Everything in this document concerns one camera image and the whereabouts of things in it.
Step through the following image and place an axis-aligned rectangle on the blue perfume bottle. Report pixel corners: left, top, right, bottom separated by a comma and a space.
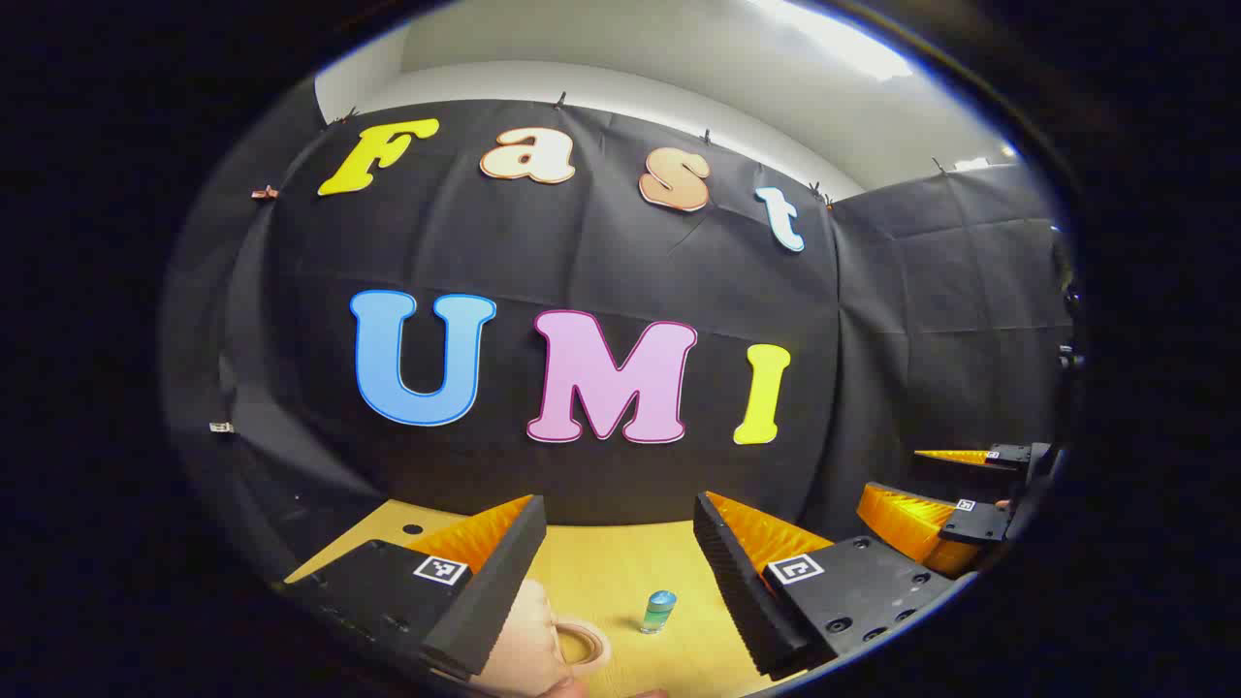
640, 589, 678, 636

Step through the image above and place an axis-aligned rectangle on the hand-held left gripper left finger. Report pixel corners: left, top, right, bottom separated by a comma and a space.
281, 494, 549, 680

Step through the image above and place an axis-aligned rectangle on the black backdrop cloth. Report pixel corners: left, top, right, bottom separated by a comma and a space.
160, 78, 1077, 583

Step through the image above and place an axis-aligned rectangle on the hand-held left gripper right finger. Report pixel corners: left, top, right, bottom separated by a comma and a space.
692, 491, 959, 680

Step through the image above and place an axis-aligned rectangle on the pink suitcase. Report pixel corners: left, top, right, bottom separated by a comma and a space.
470, 579, 614, 698

